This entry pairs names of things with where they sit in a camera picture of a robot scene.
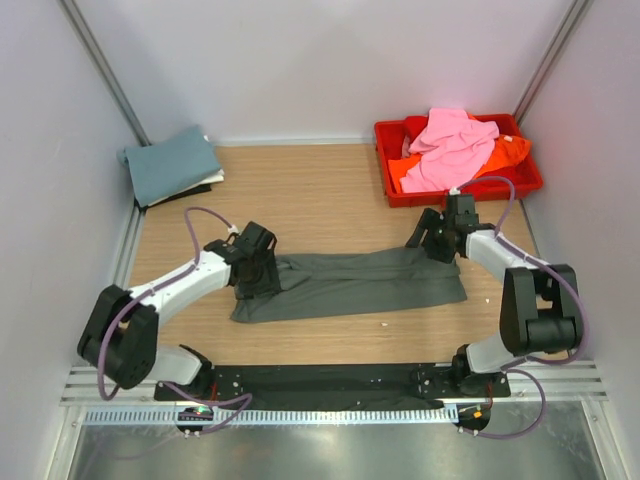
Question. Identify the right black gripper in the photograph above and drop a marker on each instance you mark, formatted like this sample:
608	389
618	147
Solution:
430	220

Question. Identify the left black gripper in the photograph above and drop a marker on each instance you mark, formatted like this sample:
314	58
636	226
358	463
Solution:
268	282

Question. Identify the grey t shirt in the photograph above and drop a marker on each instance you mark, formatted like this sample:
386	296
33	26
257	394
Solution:
329	285

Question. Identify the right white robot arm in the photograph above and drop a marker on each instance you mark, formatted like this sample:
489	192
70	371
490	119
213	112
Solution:
541	313

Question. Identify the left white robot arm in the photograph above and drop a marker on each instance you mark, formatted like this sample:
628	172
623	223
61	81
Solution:
121	335

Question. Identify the pink t shirt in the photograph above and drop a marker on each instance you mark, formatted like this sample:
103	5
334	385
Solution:
452	147

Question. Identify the folded black t shirt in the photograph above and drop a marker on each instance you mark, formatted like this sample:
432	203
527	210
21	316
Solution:
195	190

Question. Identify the orange t shirt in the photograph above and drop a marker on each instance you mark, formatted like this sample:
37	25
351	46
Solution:
449	147

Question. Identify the red plastic bin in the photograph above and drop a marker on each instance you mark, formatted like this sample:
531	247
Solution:
512	159

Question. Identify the folded blue t shirt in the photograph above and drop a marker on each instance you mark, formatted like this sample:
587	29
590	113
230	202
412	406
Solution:
140	163

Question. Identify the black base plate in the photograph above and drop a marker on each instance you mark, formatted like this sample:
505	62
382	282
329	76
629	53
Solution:
333	388

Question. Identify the slotted cable duct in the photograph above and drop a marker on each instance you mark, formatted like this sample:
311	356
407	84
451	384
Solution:
192	416

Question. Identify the aluminium front rail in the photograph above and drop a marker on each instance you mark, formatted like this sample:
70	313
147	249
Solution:
579	381

